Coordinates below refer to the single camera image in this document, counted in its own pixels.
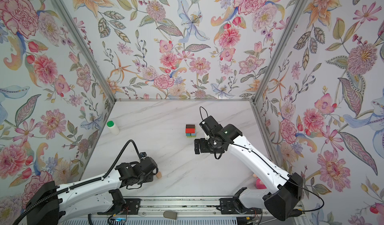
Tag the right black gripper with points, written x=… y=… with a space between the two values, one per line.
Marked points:
x=202 y=145

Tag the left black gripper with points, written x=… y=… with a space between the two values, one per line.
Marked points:
x=151 y=177

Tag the red rectangular block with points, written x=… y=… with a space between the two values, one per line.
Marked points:
x=190 y=130

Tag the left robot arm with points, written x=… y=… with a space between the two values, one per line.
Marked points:
x=52 y=204

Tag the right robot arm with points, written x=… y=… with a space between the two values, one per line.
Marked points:
x=282 y=191

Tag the grey oval tag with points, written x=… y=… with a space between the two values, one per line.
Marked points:
x=170 y=215

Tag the white bottle green cap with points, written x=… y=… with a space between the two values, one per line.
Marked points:
x=113 y=127

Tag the pink plush doll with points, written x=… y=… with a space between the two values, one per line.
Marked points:
x=258 y=183

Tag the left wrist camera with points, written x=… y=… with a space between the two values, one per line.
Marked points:
x=142 y=155

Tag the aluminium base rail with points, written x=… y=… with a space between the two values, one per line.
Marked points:
x=151 y=207

